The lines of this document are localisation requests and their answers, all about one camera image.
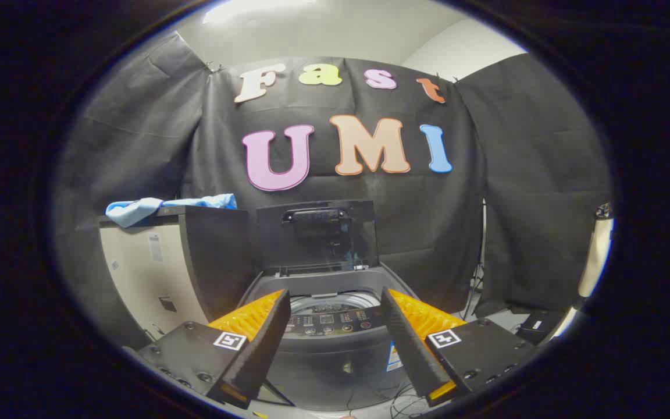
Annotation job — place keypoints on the light blue garment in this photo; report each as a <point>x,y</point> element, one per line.
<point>137,210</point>

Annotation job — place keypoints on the grey washing machine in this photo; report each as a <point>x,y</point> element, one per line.
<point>326,366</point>

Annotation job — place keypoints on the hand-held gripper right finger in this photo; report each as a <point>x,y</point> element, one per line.
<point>413,349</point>

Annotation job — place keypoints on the thin black stand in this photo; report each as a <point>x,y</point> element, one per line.
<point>477,285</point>

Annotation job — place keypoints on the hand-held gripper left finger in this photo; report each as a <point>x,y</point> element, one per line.
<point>256,349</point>

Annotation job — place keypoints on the black backdrop cloth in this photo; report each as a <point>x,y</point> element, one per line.
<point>428,221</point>

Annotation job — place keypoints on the black box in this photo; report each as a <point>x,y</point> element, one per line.
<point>535,327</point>

